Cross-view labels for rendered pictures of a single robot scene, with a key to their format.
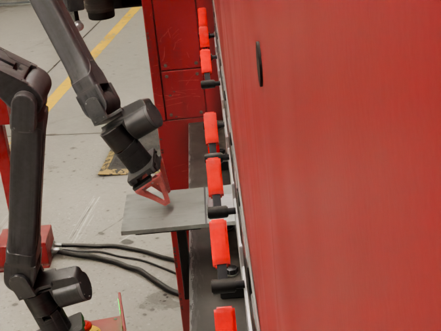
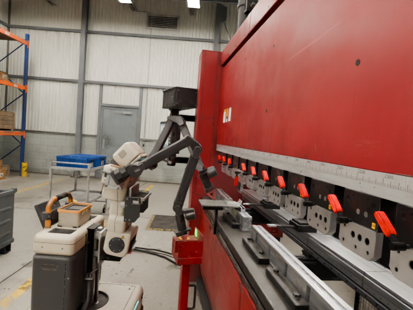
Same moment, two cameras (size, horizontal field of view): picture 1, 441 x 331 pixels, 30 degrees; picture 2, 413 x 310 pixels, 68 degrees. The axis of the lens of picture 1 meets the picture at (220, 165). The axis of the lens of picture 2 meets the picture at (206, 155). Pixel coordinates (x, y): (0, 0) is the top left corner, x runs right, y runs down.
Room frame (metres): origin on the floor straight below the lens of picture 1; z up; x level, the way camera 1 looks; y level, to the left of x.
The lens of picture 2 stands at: (-0.50, 0.52, 1.45)
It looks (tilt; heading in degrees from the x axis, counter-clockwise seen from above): 3 degrees down; 351
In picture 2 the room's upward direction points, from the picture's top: 4 degrees clockwise
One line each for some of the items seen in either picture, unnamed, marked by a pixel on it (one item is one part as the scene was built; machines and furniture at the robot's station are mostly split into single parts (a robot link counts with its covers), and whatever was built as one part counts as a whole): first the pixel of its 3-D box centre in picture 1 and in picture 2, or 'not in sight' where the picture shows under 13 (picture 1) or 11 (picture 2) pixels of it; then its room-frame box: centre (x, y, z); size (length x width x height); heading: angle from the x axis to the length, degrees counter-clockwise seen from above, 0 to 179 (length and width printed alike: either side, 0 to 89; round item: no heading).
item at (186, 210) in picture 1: (184, 208); (218, 203); (1.61, 0.09, 1.00); 0.26 x 0.18 x 0.01; 90
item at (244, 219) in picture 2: not in sight; (239, 216); (1.56, -0.06, 0.92); 0.39 x 0.06 x 0.10; 0
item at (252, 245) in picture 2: not in sight; (254, 249); (1.01, 0.00, 0.89); 0.30 x 0.05 x 0.03; 0
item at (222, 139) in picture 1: (219, 145); not in sight; (2.21, 0.00, 0.89); 0.30 x 0.05 x 0.03; 0
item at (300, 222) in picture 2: not in sight; (290, 224); (1.08, -0.22, 1.01); 0.26 x 0.12 x 0.05; 90
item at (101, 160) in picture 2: not in sight; (88, 160); (4.94, 1.73, 0.92); 0.50 x 0.36 x 0.18; 81
